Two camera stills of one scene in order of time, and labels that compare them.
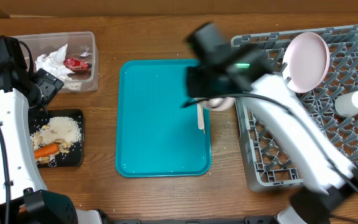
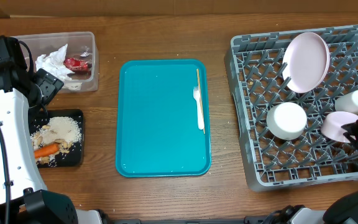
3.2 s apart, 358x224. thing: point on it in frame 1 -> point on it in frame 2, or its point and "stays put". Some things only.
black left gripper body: (46, 86) stays put
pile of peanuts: (63, 145) stays put
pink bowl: (219, 103) -> (332, 123)
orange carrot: (47, 150) stays put
